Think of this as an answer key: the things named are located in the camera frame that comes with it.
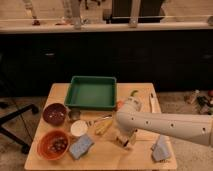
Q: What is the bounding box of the yellow banana toy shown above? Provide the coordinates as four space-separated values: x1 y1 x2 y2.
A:
95 120 113 135

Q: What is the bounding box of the wooden board eraser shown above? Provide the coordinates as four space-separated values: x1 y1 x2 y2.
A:
116 133 136 147

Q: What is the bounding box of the orange fruit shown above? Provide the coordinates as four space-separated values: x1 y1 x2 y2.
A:
116 101 123 110

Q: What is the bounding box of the small metal cup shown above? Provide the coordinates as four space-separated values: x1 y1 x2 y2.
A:
68 108 81 121

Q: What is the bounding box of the blue sponge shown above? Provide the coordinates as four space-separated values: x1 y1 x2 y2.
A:
69 134 94 160

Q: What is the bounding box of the dark maroon bowl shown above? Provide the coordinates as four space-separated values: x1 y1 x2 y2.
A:
42 103 67 126

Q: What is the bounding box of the black office chair base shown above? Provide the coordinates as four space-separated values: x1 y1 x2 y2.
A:
0 101 39 154

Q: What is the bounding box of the green plastic tray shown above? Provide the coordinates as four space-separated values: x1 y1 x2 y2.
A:
64 76 117 111

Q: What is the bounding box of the orange bowl with contents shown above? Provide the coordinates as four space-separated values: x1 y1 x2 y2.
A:
37 130 70 161

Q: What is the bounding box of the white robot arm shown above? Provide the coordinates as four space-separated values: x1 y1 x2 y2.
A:
116 96 213 147

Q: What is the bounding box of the light blue folded cloth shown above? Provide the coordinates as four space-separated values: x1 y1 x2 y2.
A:
151 135 171 162

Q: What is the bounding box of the white round lid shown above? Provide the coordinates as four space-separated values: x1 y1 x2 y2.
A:
70 120 88 137

